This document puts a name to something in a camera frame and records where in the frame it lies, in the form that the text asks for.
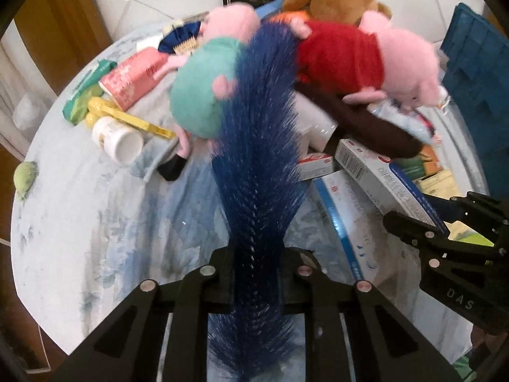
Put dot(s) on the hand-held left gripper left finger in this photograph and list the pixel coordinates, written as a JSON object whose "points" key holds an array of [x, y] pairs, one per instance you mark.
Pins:
{"points": [[222, 280]]}

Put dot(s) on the white plastic jar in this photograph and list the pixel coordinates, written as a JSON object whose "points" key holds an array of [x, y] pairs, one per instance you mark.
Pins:
{"points": [[115, 137]]}

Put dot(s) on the small green ball toy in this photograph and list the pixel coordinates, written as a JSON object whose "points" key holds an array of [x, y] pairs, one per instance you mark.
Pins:
{"points": [[26, 177]]}

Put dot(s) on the pig plush teal shirt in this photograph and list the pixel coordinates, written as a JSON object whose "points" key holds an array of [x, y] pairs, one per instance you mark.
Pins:
{"points": [[199, 87]]}

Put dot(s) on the blue bristle duster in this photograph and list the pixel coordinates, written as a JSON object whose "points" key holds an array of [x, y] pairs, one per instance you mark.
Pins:
{"points": [[258, 147]]}

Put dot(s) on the pale yellow packet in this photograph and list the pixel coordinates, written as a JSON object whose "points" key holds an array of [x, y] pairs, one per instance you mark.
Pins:
{"points": [[435, 183]]}

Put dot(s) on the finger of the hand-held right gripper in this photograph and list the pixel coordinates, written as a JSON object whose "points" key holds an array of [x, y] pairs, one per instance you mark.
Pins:
{"points": [[489, 215], [429, 242]]}

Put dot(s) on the blue plastic crate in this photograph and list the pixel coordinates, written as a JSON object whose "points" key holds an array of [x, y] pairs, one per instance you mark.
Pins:
{"points": [[477, 87]]}

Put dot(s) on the large white blue carton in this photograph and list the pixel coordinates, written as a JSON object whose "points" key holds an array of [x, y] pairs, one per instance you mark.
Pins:
{"points": [[342, 223]]}

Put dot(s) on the pig plush red dress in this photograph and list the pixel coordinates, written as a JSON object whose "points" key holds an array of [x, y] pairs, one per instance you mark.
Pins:
{"points": [[338, 59]]}

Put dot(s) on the clear wrapped colourful packet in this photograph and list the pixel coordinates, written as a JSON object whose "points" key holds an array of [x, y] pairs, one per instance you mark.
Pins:
{"points": [[401, 119]]}

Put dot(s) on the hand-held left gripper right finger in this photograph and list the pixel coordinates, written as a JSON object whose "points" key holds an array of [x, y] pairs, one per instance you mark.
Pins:
{"points": [[295, 282]]}

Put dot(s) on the white crumpled tissue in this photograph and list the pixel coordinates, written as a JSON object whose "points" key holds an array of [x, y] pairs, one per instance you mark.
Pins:
{"points": [[151, 42]]}

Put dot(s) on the pink tissue pack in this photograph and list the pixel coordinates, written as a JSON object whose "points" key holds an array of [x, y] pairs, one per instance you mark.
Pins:
{"points": [[131, 75]]}

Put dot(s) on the red white ointment box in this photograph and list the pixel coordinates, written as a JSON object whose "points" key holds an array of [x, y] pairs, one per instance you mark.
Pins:
{"points": [[314, 165]]}

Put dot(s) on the orange cloth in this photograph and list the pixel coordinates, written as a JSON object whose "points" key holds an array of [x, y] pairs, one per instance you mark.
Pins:
{"points": [[286, 16]]}

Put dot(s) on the white plastic bag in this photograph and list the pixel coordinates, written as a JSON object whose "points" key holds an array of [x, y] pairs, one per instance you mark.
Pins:
{"points": [[28, 111]]}

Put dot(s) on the orange green packet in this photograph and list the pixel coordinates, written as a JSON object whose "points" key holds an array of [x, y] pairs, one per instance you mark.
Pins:
{"points": [[421, 161]]}

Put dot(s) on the blue plastic paddle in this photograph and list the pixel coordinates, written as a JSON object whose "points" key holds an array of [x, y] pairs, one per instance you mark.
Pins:
{"points": [[270, 6]]}

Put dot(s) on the green wet wipes pack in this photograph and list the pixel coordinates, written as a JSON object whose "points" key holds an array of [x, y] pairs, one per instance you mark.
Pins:
{"points": [[79, 103]]}

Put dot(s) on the yellow toy hammer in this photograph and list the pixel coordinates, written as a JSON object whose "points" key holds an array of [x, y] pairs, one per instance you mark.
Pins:
{"points": [[131, 118]]}

